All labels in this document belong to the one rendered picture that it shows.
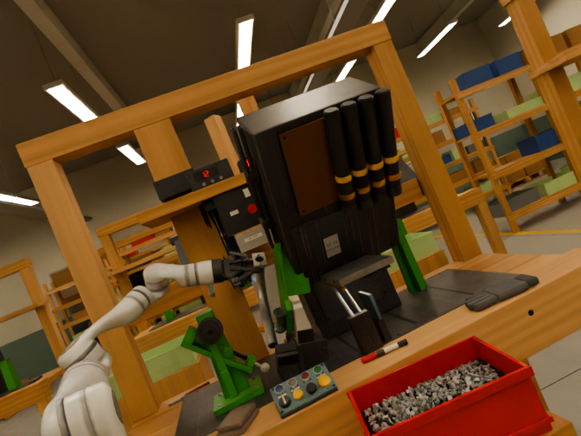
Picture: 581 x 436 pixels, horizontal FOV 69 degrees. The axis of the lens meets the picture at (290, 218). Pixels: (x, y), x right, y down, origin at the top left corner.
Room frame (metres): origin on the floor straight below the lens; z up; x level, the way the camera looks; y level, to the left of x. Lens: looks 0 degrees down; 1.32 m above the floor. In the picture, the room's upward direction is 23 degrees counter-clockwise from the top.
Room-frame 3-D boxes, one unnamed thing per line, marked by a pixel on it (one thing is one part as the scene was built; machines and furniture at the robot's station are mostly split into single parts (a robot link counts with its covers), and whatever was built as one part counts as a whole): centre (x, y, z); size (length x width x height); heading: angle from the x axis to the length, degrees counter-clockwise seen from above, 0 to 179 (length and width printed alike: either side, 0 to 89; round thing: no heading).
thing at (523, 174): (10.02, -5.26, 0.37); 1.20 x 0.81 x 0.74; 100
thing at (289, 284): (1.29, 0.07, 1.17); 0.13 x 0.12 x 0.20; 101
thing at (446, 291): (1.37, 0.01, 0.89); 1.10 x 0.42 x 0.02; 101
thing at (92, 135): (1.66, 0.06, 1.89); 1.50 x 0.09 x 0.09; 101
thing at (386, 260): (1.29, -0.09, 1.11); 0.39 x 0.16 x 0.03; 11
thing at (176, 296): (1.73, 0.07, 1.23); 1.30 x 0.05 x 0.09; 101
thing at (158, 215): (1.62, 0.05, 1.52); 0.90 x 0.25 x 0.04; 101
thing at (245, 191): (1.55, 0.15, 1.42); 0.17 x 0.12 x 0.15; 101
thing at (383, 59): (1.66, 0.06, 1.36); 1.49 x 0.09 x 0.97; 101
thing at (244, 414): (1.05, 0.32, 0.91); 0.10 x 0.08 x 0.03; 159
